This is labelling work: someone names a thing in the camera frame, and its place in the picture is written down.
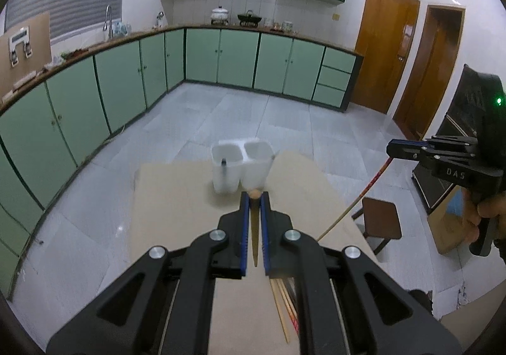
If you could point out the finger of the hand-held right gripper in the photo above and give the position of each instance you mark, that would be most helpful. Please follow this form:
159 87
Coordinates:
450 141
403 152

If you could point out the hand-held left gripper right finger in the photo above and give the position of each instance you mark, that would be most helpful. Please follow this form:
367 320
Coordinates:
264 236

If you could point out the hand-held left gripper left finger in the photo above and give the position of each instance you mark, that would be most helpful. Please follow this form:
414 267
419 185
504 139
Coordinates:
245 236

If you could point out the white two-compartment utensil holder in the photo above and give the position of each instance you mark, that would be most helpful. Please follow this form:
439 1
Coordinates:
253 173

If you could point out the red patterned wooden chopstick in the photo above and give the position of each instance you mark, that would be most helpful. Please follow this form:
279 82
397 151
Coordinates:
340 215
293 311

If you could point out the person's right hand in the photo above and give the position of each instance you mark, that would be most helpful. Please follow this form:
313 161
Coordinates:
496 204

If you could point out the plain wooden chopstick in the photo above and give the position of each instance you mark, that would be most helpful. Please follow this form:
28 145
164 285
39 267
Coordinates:
287 301
281 315

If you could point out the wooden door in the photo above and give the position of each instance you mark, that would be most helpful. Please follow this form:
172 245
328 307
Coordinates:
431 74
383 46

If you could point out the brown wooden stool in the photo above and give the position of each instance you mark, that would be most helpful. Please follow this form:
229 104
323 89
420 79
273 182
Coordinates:
379 220

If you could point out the cardboard sheet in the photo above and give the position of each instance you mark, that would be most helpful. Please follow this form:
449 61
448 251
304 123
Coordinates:
178 196

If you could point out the cardboard box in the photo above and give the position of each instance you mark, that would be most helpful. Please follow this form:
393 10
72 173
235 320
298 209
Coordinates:
446 224

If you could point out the wooden kitchen countertop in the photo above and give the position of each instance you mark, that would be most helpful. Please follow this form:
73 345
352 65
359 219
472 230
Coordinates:
308 39

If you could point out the row of green base cabinets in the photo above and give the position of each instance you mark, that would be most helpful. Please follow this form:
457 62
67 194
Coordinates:
233 58

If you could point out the black wok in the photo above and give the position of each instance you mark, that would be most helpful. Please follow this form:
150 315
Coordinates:
249 18

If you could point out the white cooking pot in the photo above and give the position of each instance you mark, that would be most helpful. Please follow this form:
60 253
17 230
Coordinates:
220 15

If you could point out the steel kitchen faucet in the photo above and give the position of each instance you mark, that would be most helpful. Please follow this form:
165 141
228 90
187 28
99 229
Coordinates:
107 19

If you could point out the brown board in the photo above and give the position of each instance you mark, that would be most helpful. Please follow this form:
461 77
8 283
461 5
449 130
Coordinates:
39 42

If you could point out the white bracket device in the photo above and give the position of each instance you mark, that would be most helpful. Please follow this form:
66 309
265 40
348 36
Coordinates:
19 35

